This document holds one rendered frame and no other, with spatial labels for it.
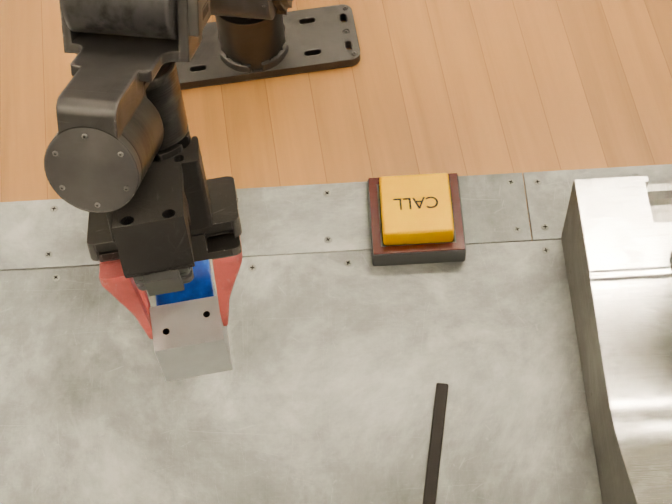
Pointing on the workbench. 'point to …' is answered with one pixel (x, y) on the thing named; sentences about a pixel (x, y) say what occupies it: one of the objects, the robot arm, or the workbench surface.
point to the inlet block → (191, 329)
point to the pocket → (660, 202)
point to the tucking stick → (435, 444)
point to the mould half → (623, 333)
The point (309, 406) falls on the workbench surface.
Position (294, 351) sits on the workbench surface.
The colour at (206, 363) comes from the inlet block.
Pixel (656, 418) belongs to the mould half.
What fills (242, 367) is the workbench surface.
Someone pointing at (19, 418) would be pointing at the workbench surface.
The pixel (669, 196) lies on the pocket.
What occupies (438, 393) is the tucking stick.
